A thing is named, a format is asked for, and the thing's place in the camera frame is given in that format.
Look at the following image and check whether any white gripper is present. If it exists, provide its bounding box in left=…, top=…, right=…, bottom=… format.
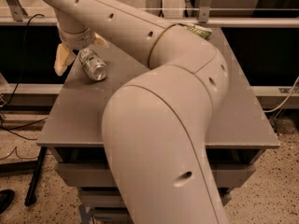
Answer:
left=54, top=29, right=109, bottom=77

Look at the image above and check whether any silver green 7up can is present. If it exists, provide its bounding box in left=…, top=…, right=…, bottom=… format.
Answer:
left=78, top=48, right=107, bottom=81

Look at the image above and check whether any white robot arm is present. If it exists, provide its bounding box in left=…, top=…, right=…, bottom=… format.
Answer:
left=43, top=0, right=229, bottom=224

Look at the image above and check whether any grey drawer cabinet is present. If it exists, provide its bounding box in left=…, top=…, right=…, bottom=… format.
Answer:
left=38, top=29, right=279, bottom=224

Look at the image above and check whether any green chip bag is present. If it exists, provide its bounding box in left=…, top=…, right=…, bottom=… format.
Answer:
left=180, top=23, right=212, bottom=39

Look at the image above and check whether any grey metal railing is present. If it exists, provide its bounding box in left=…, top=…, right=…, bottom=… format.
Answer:
left=0, top=0, right=299, bottom=29

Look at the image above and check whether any black table leg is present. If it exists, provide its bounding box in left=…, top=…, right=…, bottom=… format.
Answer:
left=24, top=147, right=47, bottom=206

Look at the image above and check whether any black round object on floor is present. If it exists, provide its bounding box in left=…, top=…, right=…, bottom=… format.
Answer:
left=0, top=189, right=15, bottom=214

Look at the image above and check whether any black cable on floor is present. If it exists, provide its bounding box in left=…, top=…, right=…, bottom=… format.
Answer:
left=0, top=13, right=49, bottom=161

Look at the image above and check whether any white cable at right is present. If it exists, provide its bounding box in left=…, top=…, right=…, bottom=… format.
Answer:
left=263, top=75, right=299, bottom=114

